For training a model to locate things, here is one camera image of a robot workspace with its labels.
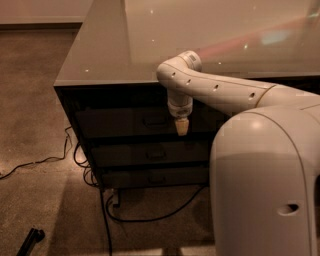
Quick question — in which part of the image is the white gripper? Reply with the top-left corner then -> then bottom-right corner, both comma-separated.
167,102 -> 193,136

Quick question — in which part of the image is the drawer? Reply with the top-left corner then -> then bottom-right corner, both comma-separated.
102,166 -> 209,188
75,106 -> 227,138
92,141 -> 210,167

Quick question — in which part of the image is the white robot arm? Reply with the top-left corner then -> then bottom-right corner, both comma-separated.
157,51 -> 320,256

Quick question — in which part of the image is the dark cabinet with glossy top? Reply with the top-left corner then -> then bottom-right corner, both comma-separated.
54,0 -> 320,189

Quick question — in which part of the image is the black cylindrical floor object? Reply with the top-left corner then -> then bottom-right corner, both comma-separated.
16,228 -> 45,256

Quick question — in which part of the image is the thick black cable loop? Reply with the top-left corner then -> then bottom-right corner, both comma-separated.
98,184 -> 208,256

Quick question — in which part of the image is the thin black floor cable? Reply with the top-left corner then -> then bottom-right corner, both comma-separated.
0,125 -> 98,188

